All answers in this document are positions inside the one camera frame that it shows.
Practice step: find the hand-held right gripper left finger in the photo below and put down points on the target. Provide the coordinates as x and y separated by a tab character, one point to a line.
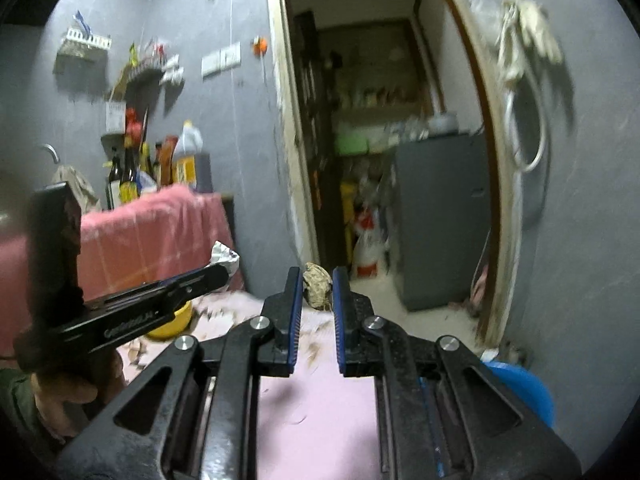
295	320

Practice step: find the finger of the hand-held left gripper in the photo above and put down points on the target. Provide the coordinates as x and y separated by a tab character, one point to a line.
200	282

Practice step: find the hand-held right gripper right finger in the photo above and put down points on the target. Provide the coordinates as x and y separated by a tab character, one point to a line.
340	320

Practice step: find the silver foil wrapper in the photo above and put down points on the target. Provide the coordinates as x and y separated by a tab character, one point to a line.
224	258

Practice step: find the tan paper wad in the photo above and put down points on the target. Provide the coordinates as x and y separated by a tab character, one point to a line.
317	285

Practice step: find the blue plastic bucket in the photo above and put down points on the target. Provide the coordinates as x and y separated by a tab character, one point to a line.
525	390

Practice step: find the person's left hand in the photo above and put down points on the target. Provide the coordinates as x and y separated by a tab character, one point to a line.
65	400

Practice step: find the pile of crumpled wrappers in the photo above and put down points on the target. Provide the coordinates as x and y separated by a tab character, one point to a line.
215	317

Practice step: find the yellow bowl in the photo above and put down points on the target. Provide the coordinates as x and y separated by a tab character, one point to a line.
175	325

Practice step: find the beige rag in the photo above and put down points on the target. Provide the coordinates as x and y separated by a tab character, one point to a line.
75	187

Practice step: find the red plaid cloth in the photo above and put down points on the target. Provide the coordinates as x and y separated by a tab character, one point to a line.
140	240

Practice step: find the white sack with red print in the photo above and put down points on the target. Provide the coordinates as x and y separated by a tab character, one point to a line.
370	247

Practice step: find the dark glass bottle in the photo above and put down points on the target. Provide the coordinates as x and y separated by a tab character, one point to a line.
113	182

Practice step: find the metal faucet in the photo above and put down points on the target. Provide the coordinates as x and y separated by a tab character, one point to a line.
50	151

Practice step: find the large cooking oil bottle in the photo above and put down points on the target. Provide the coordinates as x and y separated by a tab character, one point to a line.
187	160

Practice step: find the small dark sauce bottle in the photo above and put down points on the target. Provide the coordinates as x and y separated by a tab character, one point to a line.
157	165

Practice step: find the grey appliance cabinet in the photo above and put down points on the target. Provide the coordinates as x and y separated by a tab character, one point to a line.
440	220

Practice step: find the red plastic bag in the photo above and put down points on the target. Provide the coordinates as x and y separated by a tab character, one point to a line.
133	127

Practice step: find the white utensil holder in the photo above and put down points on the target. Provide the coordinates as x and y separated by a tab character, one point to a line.
115	117

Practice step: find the green box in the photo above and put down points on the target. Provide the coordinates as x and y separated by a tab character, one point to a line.
352	142

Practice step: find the dark wooden door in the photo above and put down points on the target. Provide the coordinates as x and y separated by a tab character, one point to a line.
320	135

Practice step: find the white plastic basket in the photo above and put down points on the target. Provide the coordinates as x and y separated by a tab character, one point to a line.
82	46

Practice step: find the white hanging plastic bag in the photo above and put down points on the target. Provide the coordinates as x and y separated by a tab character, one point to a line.
173	75

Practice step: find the white cooking pot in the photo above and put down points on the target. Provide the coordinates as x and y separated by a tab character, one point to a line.
444	124

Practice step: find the cream rubber gloves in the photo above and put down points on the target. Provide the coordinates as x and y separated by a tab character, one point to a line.
537	30

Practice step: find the wooden door frame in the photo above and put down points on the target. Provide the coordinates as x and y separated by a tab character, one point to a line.
505	210

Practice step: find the wall spice rack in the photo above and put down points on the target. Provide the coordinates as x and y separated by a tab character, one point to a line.
145	72

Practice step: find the white wall switch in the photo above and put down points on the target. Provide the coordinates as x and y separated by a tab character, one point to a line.
211	64

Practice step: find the white wall socket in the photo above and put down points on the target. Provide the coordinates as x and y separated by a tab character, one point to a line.
230	56

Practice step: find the wooden wall shelves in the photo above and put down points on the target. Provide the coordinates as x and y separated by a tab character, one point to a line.
380	70

